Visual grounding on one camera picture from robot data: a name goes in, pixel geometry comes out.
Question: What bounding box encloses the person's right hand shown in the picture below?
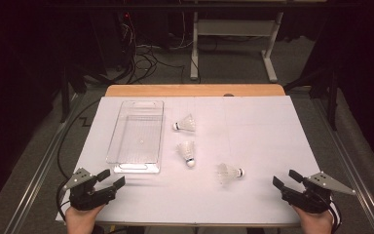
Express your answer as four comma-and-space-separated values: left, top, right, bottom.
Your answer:
291, 204, 335, 234

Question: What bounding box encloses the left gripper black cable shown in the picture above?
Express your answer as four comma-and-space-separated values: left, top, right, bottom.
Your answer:
56, 98, 101, 215

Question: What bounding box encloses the person's left hand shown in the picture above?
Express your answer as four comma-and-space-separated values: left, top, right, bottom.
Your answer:
65, 204, 106, 234

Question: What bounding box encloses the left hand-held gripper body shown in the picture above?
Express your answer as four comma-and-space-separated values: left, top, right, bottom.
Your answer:
62, 167, 118, 212

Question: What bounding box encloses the white table cover board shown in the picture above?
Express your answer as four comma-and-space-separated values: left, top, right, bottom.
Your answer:
56, 96, 342, 226

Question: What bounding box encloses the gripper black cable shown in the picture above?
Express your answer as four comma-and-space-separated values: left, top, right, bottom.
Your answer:
329, 199, 343, 234
56, 98, 101, 215

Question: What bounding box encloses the white metal desk frame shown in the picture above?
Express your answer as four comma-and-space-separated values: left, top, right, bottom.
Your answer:
189, 11, 285, 84

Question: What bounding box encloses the wooden table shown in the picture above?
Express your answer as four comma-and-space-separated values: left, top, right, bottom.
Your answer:
62, 84, 333, 228

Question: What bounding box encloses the tangle of floor cables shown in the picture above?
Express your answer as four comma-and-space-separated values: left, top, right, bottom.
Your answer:
120, 13, 203, 86

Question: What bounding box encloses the white shuttlecock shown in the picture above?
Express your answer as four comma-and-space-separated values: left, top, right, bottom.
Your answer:
171, 113, 197, 133
216, 162, 245, 185
175, 139, 197, 169

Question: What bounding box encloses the black metal stand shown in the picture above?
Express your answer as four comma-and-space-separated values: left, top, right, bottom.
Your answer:
59, 62, 89, 124
283, 64, 340, 132

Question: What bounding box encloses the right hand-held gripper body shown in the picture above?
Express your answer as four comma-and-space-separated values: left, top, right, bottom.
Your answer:
280, 171, 356, 215

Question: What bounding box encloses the metal floor rail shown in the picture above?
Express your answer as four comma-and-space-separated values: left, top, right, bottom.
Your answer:
310, 97, 374, 234
3, 94, 86, 234

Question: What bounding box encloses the dark electronics rack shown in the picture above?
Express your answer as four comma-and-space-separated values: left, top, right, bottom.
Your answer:
92, 11, 137, 71

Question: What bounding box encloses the clear plastic container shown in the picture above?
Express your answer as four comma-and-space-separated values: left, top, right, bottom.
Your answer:
105, 99, 166, 175

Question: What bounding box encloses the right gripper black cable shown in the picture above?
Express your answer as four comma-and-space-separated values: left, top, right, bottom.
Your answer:
329, 199, 343, 234

